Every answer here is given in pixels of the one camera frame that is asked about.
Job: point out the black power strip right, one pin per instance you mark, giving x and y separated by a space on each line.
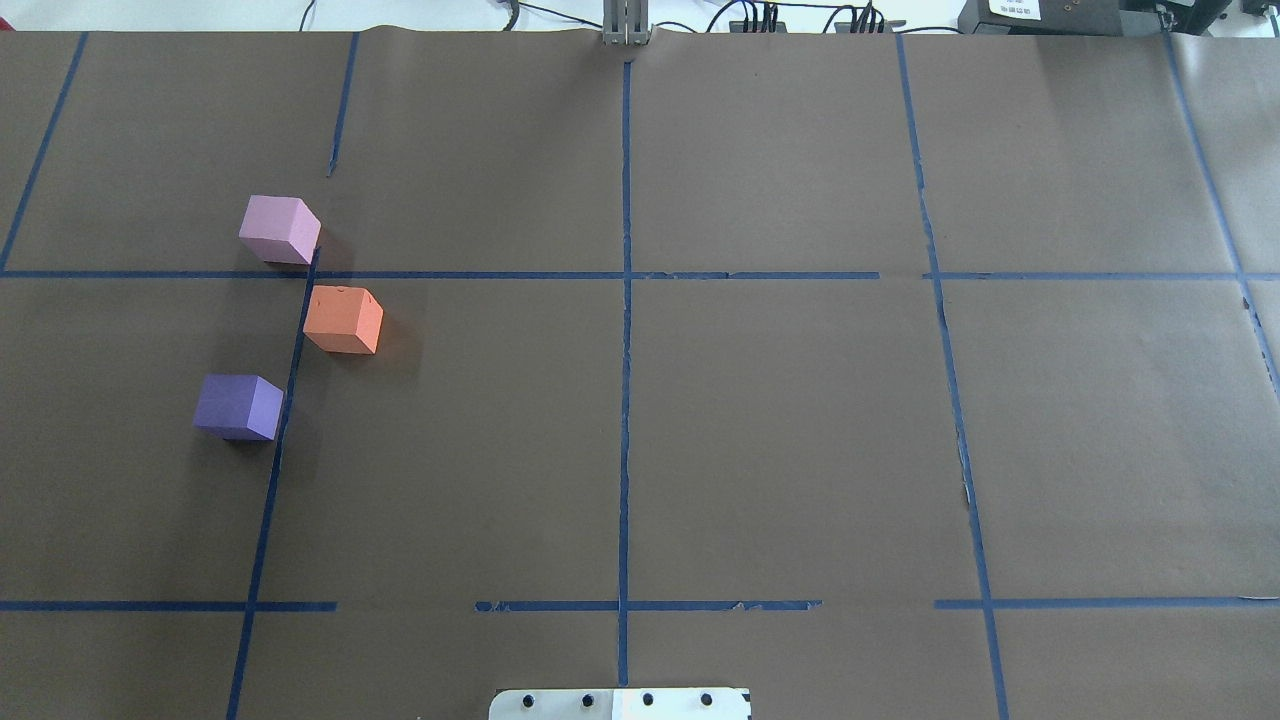
860 27

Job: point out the purple foam cube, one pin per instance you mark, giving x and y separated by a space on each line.
239 407

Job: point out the black power strip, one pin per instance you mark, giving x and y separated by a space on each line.
761 26
860 27

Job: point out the black equipment box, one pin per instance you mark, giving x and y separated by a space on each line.
1088 18

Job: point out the black power strip left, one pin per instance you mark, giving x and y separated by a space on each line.
761 26

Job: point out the grey aluminium frame post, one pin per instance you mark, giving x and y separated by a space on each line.
626 23

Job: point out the brown paper table cover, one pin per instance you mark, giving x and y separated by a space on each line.
923 377

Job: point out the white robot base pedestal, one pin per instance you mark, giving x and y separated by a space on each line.
623 703

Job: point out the orange foam cube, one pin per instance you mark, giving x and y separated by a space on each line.
343 320

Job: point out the pink foam cube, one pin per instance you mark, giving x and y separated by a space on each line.
280 230

